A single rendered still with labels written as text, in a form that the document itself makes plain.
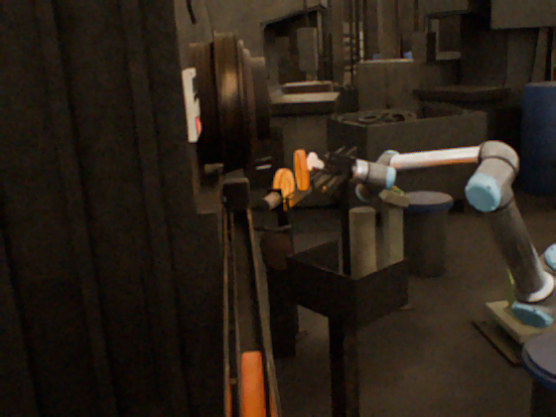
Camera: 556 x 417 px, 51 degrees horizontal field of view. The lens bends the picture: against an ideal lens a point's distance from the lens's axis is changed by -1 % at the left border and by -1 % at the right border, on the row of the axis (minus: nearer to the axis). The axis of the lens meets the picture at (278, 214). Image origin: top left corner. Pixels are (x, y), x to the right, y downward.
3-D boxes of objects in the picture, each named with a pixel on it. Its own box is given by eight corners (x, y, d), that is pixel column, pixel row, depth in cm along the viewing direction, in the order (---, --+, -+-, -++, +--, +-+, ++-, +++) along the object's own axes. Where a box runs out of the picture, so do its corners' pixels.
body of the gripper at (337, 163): (324, 150, 227) (353, 156, 228) (319, 171, 229) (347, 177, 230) (327, 153, 219) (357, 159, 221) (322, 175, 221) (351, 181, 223)
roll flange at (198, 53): (196, 189, 178) (180, 30, 166) (202, 162, 223) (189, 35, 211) (228, 187, 179) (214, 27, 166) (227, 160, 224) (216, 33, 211)
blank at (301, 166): (298, 157, 214) (307, 156, 214) (293, 145, 228) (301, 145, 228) (301, 196, 220) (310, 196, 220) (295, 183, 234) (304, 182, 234)
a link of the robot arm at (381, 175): (388, 195, 231) (397, 185, 222) (357, 189, 230) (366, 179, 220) (389, 174, 235) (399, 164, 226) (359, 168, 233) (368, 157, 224)
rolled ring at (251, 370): (259, 331, 108) (241, 333, 108) (261, 393, 91) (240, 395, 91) (265, 411, 115) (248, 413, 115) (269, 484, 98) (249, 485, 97)
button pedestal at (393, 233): (384, 315, 284) (382, 192, 267) (372, 295, 307) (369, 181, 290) (416, 312, 285) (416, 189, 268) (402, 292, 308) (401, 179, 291)
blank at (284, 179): (280, 211, 253) (287, 212, 252) (269, 188, 242) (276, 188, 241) (290, 186, 262) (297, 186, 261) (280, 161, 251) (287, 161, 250)
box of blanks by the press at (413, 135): (367, 229, 416) (364, 121, 395) (320, 205, 491) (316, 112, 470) (486, 208, 448) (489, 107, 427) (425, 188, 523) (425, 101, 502)
